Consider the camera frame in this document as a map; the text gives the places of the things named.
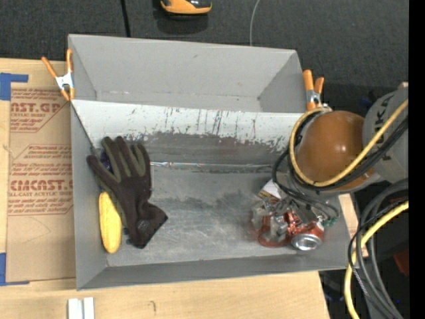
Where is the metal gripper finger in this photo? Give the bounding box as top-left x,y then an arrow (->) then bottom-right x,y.
250,204 -> 267,229
270,211 -> 290,238

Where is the yellow toy corn cob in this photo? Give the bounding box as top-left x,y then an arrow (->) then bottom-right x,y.
98,191 -> 124,255

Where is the grey metal bin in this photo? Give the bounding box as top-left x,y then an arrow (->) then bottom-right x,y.
67,34 -> 353,291

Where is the small purple thing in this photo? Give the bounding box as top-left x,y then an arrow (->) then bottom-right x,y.
99,151 -> 112,173

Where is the brown and olive glove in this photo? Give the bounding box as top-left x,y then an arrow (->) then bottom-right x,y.
86,136 -> 169,249

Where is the crushed orange drink can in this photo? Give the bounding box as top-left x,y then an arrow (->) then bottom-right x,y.
257,210 -> 325,251

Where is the brown cardboard board red print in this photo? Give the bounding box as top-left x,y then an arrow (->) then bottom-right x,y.
0,57 -> 78,286

